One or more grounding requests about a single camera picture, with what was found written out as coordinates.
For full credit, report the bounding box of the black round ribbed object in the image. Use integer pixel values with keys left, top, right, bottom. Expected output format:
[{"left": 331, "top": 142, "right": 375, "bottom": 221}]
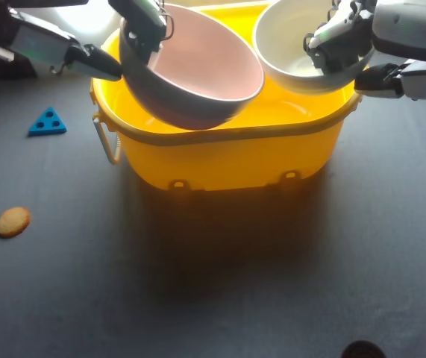
[{"left": 341, "top": 339, "right": 387, "bottom": 358}]

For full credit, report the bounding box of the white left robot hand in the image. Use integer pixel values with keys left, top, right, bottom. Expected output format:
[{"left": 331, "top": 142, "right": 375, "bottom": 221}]
[{"left": 7, "top": 0, "right": 175, "bottom": 83}]

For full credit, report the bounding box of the yellow plastic tub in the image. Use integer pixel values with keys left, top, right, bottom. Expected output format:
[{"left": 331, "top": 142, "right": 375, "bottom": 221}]
[{"left": 90, "top": 0, "right": 363, "bottom": 193}]

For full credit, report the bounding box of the smooth tan biscuit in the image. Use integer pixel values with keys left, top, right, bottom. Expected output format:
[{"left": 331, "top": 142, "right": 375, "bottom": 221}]
[{"left": 0, "top": 207, "right": 32, "bottom": 239}]

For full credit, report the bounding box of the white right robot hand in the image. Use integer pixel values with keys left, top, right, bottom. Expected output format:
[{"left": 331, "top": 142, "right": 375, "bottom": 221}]
[{"left": 303, "top": 0, "right": 426, "bottom": 102}]

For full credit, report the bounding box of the large pink bowl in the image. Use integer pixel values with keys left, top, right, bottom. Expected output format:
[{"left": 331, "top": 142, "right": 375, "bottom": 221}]
[{"left": 118, "top": 3, "right": 266, "bottom": 131}]

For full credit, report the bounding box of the small white bowl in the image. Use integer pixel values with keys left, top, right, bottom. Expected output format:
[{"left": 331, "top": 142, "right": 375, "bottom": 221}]
[{"left": 251, "top": 0, "right": 376, "bottom": 96}]

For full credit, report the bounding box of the grey table cloth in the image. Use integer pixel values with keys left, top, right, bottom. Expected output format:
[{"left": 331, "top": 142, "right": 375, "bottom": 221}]
[{"left": 0, "top": 70, "right": 426, "bottom": 358}]

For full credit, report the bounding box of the blue triangular block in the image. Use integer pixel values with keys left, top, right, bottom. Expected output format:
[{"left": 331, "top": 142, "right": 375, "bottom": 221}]
[{"left": 28, "top": 107, "right": 68, "bottom": 137}]

